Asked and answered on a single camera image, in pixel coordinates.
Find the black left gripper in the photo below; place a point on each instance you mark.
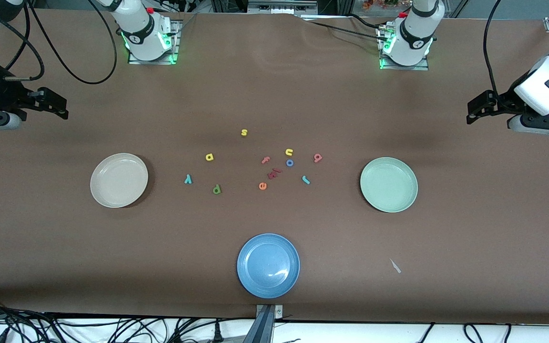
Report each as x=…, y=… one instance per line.
x=502, y=102

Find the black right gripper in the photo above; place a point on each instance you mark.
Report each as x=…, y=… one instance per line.
x=6, y=93

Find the teal letter y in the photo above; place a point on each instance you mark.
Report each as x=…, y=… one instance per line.
x=188, y=180

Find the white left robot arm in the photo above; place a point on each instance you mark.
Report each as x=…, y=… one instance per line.
x=412, y=38

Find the beige brown plate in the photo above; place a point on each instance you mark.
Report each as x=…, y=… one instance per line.
x=118, y=180

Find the light green plate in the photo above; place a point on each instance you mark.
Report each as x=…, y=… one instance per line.
x=389, y=185

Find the orange decor items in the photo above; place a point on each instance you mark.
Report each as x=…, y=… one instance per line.
x=374, y=5

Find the small white paper scrap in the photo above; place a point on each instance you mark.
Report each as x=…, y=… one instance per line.
x=395, y=266

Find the brown table cover sheet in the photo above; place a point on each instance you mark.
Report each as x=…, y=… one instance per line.
x=274, y=85

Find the grey device box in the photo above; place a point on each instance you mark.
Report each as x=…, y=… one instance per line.
x=279, y=7

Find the blue plate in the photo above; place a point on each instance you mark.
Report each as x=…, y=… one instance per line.
x=268, y=266

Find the black power plug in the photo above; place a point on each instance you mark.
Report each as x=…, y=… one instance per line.
x=217, y=336

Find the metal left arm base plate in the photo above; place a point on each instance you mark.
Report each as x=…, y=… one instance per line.
x=405, y=67

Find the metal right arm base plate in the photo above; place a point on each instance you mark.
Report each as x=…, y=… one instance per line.
x=153, y=62

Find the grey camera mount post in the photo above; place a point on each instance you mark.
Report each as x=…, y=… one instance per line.
x=267, y=328

